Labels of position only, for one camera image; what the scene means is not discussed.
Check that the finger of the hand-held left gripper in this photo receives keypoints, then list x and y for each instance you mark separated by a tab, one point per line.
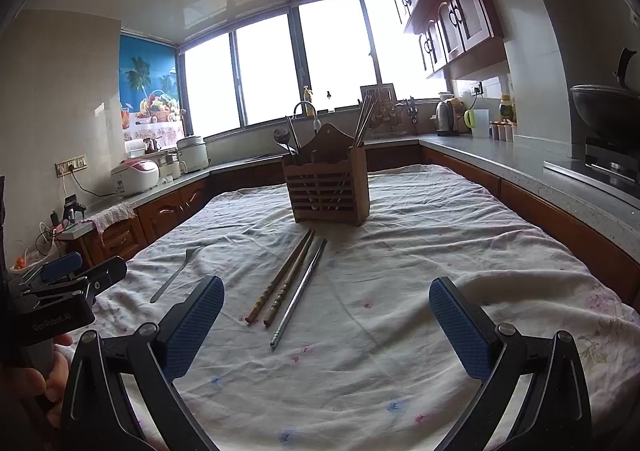
62	266
105	272

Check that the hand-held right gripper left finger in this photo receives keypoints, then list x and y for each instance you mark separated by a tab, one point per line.
195	326

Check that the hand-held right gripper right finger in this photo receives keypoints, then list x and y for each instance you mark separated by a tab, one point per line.
457	326

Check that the wooden utensil holder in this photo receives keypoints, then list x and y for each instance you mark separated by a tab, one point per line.
325	191

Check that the metal spoon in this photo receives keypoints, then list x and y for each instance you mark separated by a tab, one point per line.
281	136

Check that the metal chopstick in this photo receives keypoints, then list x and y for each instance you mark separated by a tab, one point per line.
358	128
300	291
362	126

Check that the person's left hand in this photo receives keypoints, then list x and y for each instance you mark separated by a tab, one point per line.
60	371

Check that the silver fork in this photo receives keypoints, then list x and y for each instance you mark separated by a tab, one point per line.
172	277

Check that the pink patterned cloth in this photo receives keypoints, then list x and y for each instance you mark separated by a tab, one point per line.
112	218

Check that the brown wooden lower cabinets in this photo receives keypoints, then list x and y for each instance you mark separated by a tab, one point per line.
160	216

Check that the brown wooden cabinets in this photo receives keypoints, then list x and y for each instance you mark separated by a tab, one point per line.
450	6
160	216

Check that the floral white tablecloth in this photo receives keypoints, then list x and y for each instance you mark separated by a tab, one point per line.
400	256

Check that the wooden chopstick with patterned end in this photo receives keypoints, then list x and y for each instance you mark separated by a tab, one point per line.
280	276
290	278

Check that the white and pink rice cooker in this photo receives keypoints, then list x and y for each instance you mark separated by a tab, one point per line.
135	176

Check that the small white cooking appliance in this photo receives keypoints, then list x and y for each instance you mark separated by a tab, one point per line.
170	167

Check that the grey kitchen countertop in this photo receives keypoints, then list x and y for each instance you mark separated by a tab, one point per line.
550	181

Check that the tropical fruit poster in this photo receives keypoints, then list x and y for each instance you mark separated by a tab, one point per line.
150	86

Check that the green and white jug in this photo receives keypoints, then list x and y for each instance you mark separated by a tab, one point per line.
476	123

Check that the stainless steel kettle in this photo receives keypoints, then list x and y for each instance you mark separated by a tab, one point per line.
447	118

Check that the gas stove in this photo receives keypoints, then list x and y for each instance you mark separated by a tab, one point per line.
600	158

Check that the countertop dish rack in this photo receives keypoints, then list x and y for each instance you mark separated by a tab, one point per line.
387	113

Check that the curved sink faucet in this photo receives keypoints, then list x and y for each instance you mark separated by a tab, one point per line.
303	106

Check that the yellow spray bottle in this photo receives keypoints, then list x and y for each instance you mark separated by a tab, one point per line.
307	94

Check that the small clear pump bottle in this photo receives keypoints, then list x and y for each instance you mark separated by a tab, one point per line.
329	102

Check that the kitchen window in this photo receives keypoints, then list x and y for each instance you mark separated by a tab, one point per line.
270	71

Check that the black wok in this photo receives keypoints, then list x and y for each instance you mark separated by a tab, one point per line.
605	111

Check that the brown wooden upper cabinets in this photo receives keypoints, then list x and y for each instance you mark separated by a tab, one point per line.
450	6

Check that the wall power outlet strip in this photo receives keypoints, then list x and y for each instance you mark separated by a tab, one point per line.
70	165

